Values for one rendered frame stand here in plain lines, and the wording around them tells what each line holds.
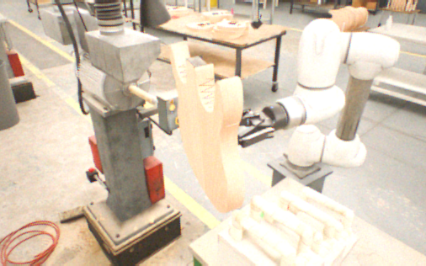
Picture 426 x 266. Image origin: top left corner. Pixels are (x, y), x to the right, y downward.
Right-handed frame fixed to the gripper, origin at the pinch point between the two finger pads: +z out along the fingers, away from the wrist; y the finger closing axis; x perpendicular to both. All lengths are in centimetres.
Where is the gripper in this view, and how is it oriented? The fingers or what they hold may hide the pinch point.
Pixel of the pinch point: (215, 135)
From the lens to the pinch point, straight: 83.3
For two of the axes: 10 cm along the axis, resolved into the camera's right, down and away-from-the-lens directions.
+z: -9.1, 2.8, -3.1
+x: -0.6, -8.2, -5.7
